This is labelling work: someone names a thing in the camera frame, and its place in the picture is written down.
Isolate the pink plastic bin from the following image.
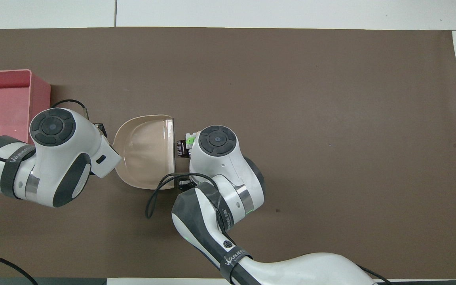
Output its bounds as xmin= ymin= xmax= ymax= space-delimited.
xmin=0 ymin=70 xmax=51 ymax=145

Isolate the green white electronic part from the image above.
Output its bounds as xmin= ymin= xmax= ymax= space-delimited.
xmin=184 ymin=132 xmax=198 ymax=151

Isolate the beige plastic dustpan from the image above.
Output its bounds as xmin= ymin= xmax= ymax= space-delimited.
xmin=114 ymin=115 xmax=177 ymax=190

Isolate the black cable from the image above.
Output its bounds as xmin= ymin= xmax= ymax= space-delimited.
xmin=50 ymin=99 xmax=91 ymax=120
xmin=145 ymin=173 xmax=219 ymax=219
xmin=0 ymin=248 xmax=39 ymax=285
xmin=356 ymin=264 xmax=393 ymax=285

